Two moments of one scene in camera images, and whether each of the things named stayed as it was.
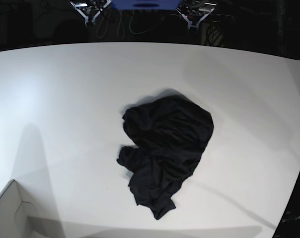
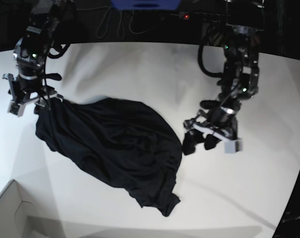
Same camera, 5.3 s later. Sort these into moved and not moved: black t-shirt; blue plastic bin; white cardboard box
Moved: black t-shirt
Not moved: blue plastic bin; white cardboard box
